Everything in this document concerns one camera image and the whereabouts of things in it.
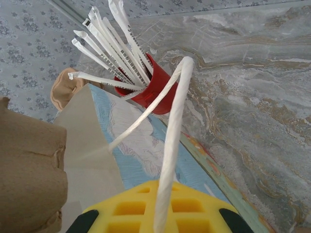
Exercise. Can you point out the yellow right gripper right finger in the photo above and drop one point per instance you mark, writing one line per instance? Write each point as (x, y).
(194, 213)

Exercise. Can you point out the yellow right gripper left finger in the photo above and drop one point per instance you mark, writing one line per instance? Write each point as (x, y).
(126, 211)

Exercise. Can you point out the red straw holder cup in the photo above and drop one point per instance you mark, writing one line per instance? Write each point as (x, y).
(160, 97)

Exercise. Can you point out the tan pulp piece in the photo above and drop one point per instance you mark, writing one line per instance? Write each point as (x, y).
(65, 89)

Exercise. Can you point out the aluminium frame bar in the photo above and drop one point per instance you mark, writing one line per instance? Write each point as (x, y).
(65, 11)

